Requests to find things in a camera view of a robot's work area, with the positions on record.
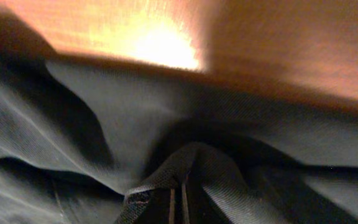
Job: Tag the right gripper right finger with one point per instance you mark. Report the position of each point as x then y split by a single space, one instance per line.
196 206

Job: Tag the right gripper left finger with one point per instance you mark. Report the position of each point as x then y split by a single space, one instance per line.
160 208

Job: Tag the black t-shirt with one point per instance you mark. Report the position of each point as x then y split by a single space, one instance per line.
83 144

